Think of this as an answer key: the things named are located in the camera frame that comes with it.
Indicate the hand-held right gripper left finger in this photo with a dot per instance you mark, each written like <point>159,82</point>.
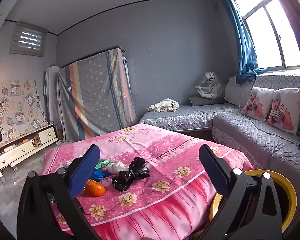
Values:
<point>86,171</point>

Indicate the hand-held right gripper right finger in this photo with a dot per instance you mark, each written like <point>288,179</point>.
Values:
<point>213,171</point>

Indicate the orange peel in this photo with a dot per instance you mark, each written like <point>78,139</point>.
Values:
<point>96,188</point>

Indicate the yellow-rimmed black bin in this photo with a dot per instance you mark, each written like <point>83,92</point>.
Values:
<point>288,192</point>

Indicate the blue plastic bag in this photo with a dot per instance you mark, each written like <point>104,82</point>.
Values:
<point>100,174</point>

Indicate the green wrapper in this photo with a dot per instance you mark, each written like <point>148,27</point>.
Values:
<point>103,164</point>

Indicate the white TV cabinet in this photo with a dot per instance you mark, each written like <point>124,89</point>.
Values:
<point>22,150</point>

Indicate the black plastic bag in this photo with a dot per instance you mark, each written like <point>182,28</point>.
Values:
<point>138,167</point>
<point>122,181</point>

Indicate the grey quilted sofa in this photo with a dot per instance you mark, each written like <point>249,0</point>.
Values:
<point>252,135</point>

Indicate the pink floral blanket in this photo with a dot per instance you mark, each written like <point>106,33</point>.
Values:
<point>152,155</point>

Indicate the grey bolster cushion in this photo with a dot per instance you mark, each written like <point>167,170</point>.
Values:
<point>202,101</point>

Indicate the grey hanging garment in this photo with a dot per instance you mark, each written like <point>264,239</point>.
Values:
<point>51,92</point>

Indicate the striped cloth-covered wardrobe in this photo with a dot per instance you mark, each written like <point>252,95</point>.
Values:
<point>97,92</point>

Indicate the baby print pillow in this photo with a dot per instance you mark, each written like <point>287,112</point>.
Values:
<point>257,103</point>
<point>283,110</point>

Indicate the plain white pillow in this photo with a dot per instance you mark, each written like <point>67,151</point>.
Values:
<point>233,92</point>

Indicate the beige crumpled cloth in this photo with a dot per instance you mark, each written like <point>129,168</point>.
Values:
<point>162,105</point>

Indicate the white tiger plush toy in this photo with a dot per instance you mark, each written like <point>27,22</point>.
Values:
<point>211,86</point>

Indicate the small window blind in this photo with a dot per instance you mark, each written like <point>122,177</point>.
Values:
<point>27,40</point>

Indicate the large window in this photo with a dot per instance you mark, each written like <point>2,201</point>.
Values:
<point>265,30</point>

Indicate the cartoon print wall mat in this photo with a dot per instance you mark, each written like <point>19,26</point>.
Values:
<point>15,107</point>

